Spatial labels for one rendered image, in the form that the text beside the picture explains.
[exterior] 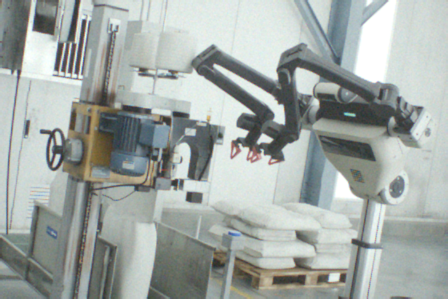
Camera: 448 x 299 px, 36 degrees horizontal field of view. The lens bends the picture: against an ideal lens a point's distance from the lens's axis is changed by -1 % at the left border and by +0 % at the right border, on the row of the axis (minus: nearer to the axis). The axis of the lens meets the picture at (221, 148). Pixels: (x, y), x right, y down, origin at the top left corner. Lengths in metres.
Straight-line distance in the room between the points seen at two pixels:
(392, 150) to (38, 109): 3.55
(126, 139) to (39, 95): 2.98
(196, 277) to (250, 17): 5.20
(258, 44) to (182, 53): 5.56
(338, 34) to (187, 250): 5.89
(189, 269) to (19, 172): 2.47
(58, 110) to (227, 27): 2.97
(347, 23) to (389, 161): 6.18
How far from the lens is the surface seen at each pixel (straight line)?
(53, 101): 5.71
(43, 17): 5.47
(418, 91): 10.45
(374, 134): 2.68
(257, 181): 8.53
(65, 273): 3.01
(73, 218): 2.95
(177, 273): 3.64
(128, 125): 2.73
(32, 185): 5.73
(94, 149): 2.87
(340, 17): 9.08
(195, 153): 3.14
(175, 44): 2.80
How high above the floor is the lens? 1.39
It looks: 3 degrees down
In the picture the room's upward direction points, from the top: 9 degrees clockwise
